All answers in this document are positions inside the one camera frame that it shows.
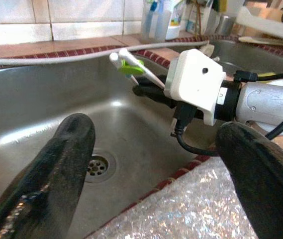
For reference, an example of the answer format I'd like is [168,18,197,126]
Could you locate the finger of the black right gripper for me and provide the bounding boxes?
[137,77,162,88]
[132,84,167,99]

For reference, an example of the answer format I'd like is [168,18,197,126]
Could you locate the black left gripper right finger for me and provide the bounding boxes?
[217,121,283,239]

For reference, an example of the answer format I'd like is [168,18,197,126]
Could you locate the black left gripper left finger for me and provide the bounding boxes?
[0,113,96,239]

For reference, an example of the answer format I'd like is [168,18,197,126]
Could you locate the white green plastic utensil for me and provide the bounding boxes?
[108,48,167,90]

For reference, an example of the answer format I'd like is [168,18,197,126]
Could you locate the steel sink drain strainer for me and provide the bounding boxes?
[85,153,117,185]

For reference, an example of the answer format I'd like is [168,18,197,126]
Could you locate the translucent spray bottle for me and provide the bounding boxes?
[141,1,172,43]

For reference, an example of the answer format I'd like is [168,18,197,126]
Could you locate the white plastic piece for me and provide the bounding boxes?
[200,42,216,57]

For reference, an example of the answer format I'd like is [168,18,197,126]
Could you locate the large steel sink basin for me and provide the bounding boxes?
[0,47,206,239]

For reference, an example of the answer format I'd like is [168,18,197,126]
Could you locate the clear bubble wrap sheet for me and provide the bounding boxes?
[85,139,283,239]

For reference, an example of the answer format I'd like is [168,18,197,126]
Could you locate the steel cup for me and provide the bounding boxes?
[215,14,237,37]

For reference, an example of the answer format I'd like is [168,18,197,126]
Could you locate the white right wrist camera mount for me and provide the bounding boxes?
[163,48,226,125]

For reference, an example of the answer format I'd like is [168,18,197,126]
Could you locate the long grey counter hose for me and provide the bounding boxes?
[0,41,210,66]

